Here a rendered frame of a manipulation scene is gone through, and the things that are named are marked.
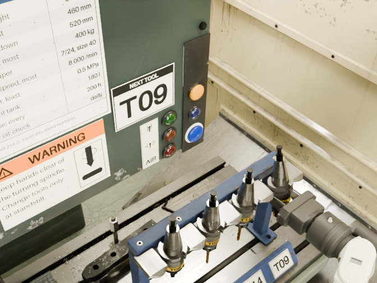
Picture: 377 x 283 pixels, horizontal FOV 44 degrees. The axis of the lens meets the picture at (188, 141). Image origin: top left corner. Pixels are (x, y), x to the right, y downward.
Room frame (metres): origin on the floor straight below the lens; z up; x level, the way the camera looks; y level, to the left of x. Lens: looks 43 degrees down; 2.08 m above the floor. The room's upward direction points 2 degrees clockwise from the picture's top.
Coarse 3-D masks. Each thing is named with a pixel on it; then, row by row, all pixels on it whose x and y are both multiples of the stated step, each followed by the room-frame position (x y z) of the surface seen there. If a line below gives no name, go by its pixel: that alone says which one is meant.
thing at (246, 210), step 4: (232, 196) 0.73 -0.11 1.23; (256, 196) 0.74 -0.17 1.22; (232, 200) 0.72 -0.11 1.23; (256, 200) 0.72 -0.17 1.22; (232, 204) 0.72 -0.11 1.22; (236, 204) 0.71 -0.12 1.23; (252, 204) 0.71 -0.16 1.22; (256, 204) 0.71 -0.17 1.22; (236, 208) 0.70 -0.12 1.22; (240, 208) 0.70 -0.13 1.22; (244, 208) 0.70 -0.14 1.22; (248, 208) 0.70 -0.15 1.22; (252, 208) 0.71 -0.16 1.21; (256, 208) 0.72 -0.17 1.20; (244, 212) 0.70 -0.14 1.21; (248, 212) 0.70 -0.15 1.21
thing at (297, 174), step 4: (288, 164) 0.86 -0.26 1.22; (292, 164) 0.86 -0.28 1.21; (288, 168) 0.84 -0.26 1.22; (292, 168) 0.84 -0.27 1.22; (296, 168) 0.84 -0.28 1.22; (288, 172) 0.83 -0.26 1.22; (292, 172) 0.83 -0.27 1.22; (296, 172) 0.83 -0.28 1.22; (300, 172) 0.83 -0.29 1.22; (292, 176) 0.81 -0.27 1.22; (296, 176) 0.81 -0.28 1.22; (300, 176) 0.82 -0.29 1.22; (296, 180) 0.80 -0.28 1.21; (300, 180) 0.81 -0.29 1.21
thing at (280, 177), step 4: (276, 160) 0.80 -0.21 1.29; (284, 160) 0.79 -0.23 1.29; (276, 164) 0.79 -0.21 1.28; (280, 164) 0.79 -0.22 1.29; (284, 164) 0.79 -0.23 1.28; (276, 168) 0.78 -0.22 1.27; (280, 168) 0.78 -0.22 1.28; (284, 168) 0.78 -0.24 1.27; (272, 172) 0.79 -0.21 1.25; (276, 172) 0.78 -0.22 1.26; (280, 172) 0.78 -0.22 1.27; (284, 172) 0.78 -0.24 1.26; (272, 176) 0.79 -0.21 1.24; (276, 176) 0.78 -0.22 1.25; (280, 176) 0.77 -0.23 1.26; (284, 176) 0.78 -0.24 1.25; (272, 180) 0.78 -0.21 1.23; (276, 180) 0.77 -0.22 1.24; (280, 180) 0.77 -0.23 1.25; (284, 180) 0.77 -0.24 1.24; (288, 180) 0.78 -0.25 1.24; (276, 184) 0.77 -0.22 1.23; (280, 184) 0.77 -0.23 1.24; (284, 184) 0.77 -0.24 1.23
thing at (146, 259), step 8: (152, 248) 0.58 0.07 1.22; (136, 256) 0.56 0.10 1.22; (144, 256) 0.56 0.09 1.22; (152, 256) 0.56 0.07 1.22; (144, 264) 0.54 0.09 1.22; (152, 264) 0.54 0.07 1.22; (160, 264) 0.54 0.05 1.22; (168, 264) 0.55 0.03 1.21; (144, 272) 0.53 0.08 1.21; (152, 272) 0.52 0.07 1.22; (160, 272) 0.53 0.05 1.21
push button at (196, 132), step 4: (192, 128) 0.54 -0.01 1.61; (196, 128) 0.54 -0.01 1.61; (200, 128) 0.54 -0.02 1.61; (192, 132) 0.53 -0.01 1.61; (196, 132) 0.54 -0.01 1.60; (200, 132) 0.54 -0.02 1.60; (188, 136) 0.53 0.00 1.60; (192, 136) 0.53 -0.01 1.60; (196, 136) 0.54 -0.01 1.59; (200, 136) 0.54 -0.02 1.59; (188, 140) 0.53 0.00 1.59; (192, 140) 0.53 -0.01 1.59; (196, 140) 0.54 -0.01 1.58
